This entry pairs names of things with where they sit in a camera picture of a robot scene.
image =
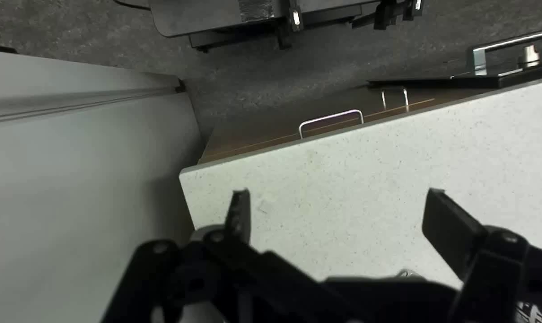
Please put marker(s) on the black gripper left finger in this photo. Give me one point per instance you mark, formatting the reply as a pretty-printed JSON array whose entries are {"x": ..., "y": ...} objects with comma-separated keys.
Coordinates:
[{"x": 239, "y": 216}]

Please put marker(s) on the black perforated breadboard table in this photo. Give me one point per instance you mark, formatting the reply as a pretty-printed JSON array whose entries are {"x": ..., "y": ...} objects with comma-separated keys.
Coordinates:
[{"x": 461, "y": 79}]

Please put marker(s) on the short silver drawer handle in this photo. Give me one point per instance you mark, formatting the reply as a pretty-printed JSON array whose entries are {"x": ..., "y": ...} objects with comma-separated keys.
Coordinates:
[{"x": 395, "y": 97}]

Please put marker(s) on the long silver drawer handle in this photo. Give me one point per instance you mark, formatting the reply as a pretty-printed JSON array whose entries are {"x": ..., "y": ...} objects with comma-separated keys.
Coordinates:
[{"x": 330, "y": 119}]

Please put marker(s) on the aluminium extrusion bar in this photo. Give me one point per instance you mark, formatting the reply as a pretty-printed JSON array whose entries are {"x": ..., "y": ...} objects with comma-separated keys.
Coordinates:
[{"x": 504, "y": 56}]

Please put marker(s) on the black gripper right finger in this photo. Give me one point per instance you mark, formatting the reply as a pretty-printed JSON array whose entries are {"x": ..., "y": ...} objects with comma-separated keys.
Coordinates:
[{"x": 452, "y": 232}]

